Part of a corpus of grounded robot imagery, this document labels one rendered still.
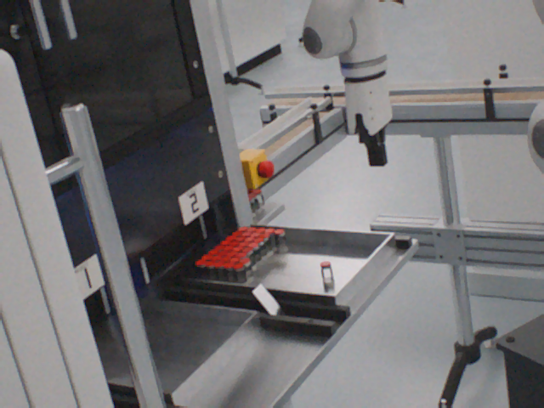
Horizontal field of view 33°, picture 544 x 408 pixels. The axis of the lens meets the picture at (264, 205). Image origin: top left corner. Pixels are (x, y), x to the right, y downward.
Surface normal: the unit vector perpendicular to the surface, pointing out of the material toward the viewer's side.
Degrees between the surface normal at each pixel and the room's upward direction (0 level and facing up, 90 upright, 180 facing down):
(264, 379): 0
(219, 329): 0
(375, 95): 90
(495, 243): 90
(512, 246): 90
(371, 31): 90
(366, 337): 0
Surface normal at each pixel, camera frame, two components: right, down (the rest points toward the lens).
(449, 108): -0.51, 0.40
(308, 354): -0.18, -0.92
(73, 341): 0.79, 0.07
